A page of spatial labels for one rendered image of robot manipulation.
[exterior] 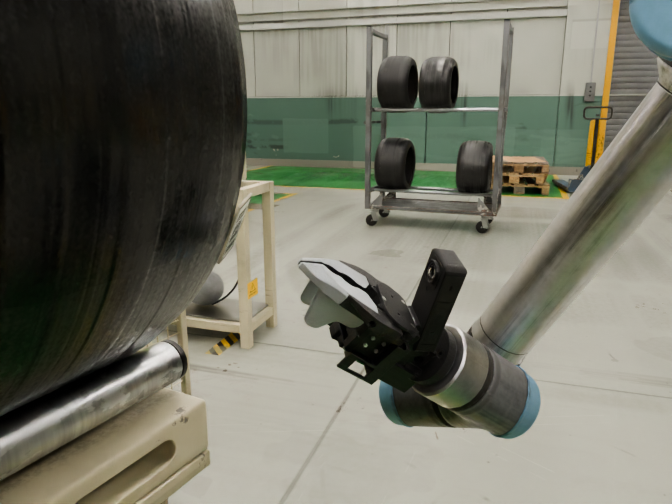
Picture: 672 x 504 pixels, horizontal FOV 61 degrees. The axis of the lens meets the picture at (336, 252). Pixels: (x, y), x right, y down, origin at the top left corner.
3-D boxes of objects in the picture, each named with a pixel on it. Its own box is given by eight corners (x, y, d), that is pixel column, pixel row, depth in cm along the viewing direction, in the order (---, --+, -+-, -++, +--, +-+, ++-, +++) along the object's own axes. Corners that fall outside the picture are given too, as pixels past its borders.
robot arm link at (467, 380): (500, 376, 63) (469, 320, 71) (473, 359, 61) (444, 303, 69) (442, 423, 66) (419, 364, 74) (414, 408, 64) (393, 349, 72)
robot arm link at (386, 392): (430, 410, 89) (496, 410, 80) (379, 436, 82) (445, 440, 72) (415, 351, 90) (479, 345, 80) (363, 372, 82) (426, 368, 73)
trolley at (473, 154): (495, 235, 536) (510, 18, 489) (360, 226, 580) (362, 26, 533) (500, 223, 594) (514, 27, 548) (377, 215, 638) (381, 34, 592)
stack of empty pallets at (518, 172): (550, 195, 787) (553, 163, 776) (483, 192, 814) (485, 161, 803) (547, 184, 904) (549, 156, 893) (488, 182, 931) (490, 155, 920)
